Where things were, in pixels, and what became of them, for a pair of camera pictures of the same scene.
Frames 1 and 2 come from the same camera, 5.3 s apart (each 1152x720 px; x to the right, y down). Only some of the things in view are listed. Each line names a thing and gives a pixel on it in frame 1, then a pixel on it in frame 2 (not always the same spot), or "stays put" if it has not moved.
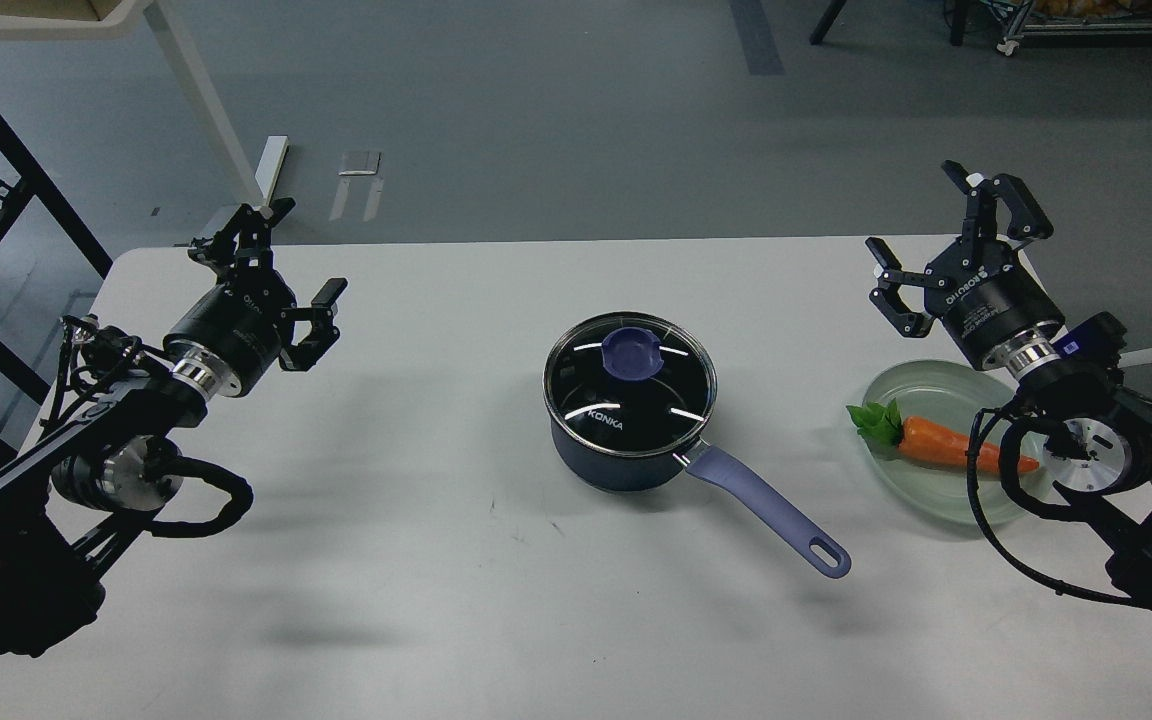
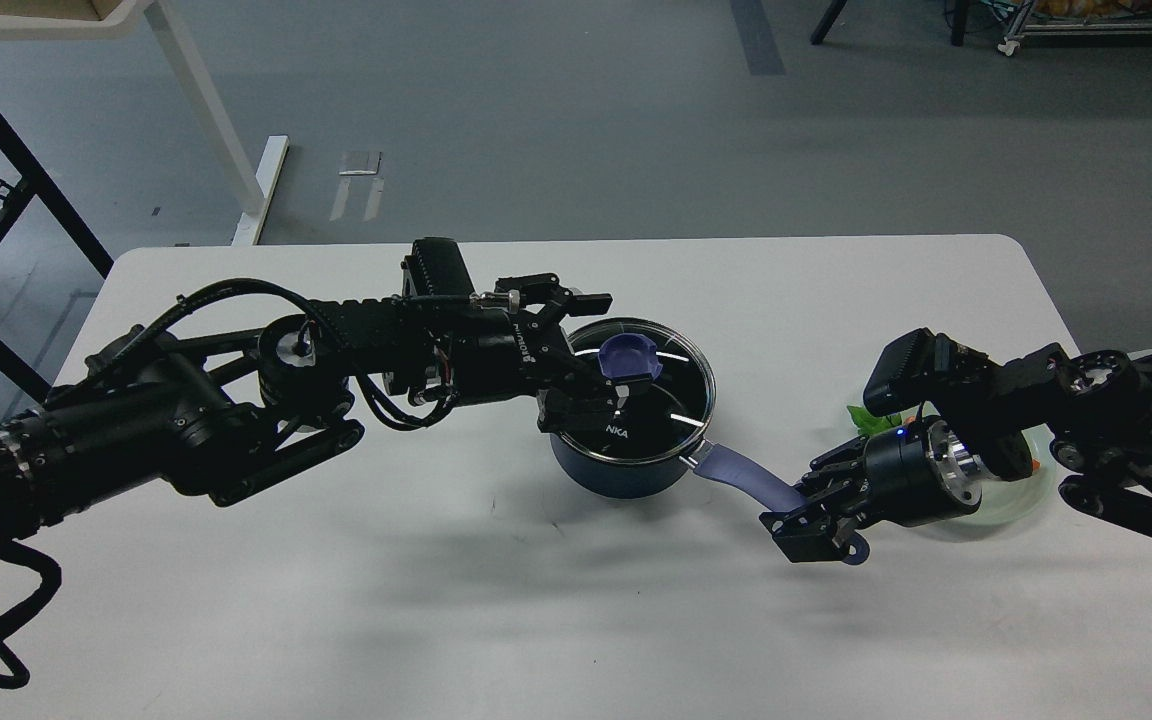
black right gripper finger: (1026, 222) → (839, 467)
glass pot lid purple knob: (631, 353) stays put
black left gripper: (230, 341) → (493, 354)
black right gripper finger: (890, 274) → (824, 528)
